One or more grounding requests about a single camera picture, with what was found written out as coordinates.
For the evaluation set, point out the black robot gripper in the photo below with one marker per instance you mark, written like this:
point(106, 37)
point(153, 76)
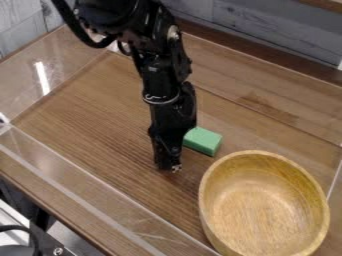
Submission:
point(173, 109)

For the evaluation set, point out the green rectangular block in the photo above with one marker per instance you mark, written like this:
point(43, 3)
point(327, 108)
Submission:
point(204, 141)

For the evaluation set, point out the brown wooden bowl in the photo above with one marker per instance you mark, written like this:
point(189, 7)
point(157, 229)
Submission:
point(263, 206)

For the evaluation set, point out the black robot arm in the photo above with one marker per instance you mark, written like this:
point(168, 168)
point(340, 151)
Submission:
point(144, 28)

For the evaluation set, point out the clear acrylic barrier wall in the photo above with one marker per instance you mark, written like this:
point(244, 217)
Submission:
point(75, 150)

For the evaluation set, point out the black metal table bracket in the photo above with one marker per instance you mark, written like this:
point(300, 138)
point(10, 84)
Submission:
point(50, 246)

